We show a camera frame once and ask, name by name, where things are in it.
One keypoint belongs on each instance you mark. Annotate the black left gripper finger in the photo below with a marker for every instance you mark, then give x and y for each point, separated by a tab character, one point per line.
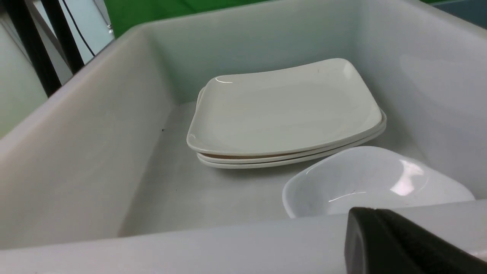
380	241

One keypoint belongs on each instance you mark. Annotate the small white square plate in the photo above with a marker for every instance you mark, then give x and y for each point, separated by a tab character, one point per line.
283	111

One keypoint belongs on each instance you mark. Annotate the bottom stacked white plate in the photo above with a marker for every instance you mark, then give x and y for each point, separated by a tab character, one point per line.
292	160

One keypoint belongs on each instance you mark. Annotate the white bowl in tub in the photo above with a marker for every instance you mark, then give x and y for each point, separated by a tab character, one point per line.
368	177

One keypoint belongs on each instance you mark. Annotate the stacked white plates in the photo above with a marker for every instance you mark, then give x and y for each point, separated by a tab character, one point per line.
232	162

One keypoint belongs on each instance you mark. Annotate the teal plastic bin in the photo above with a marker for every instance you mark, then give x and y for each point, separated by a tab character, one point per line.
473	11

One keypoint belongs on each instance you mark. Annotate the green backdrop cloth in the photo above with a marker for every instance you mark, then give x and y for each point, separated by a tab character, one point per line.
125	14

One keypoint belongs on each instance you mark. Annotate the black metal frame leg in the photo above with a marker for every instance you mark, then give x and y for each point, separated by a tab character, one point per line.
25	26
63	33

